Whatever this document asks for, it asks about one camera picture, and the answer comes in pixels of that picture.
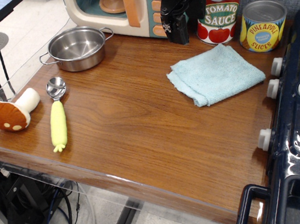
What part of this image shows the clear acrylic table guard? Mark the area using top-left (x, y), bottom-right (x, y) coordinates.
top-left (0, 0), bottom-right (236, 224)

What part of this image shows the stainless steel pot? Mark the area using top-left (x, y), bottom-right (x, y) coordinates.
top-left (39, 26), bottom-right (114, 72)

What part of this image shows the tomato sauce can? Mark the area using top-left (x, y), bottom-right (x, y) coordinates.
top-left (197, 0), bottom-right (240, 44)

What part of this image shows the blue cable under table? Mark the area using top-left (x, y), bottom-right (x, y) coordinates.
top-left (38, 187), bottom-right (74, 224)

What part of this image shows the toy microwave oven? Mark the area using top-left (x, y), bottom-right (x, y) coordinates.
top-left (64, 0), bottom-right (167, 38)

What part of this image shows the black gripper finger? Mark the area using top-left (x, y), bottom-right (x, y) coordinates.
top-left (161, 7), bottom-right (189, 44)
top-left (186, 0), bottom-right (206, 32)

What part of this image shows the light blue towel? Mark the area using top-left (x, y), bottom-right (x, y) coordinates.
top-left (167, 44), bottom-right (265, 107)

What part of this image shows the pineapple slices can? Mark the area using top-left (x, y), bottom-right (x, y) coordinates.
top-left (239, 0), bottom-right (287, 53)

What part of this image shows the brown plush mushroom toy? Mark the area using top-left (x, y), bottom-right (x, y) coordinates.
top-left (0, 88), bottom-right (41, 132)

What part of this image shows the metal spoon yellow plush handle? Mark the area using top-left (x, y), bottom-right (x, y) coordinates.
top-left (46, 77), bottom-right (68, 153)

